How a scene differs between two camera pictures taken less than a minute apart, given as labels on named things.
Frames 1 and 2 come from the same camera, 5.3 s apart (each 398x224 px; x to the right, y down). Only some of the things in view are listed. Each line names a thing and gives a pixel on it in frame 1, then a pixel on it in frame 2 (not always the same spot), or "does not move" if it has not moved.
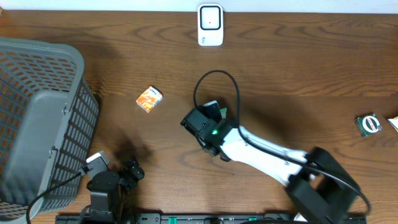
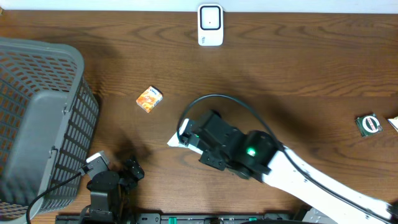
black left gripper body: (130, 180) does not move
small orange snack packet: (150, 99) does not move
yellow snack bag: (394, 122) does not move
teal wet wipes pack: (223, 112) -> (174, 142)
